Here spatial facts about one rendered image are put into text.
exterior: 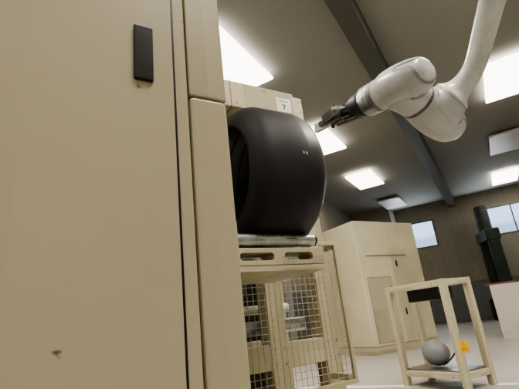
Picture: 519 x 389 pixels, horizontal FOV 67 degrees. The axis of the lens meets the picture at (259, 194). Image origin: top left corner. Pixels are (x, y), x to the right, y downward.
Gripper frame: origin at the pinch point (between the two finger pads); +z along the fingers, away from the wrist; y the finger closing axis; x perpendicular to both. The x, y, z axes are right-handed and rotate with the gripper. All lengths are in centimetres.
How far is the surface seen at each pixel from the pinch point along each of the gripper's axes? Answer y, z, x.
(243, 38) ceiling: -103, 253, -207
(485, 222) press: -996, 536, -60
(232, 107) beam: 3, 64, -31
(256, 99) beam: -10, 63, -37
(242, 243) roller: 21.8, 18.7, 38.3
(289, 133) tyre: 5.5, 11.8, -0.1
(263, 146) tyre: 15.7, 12.6, 5.6
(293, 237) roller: 1.1, 18.5, 36.0
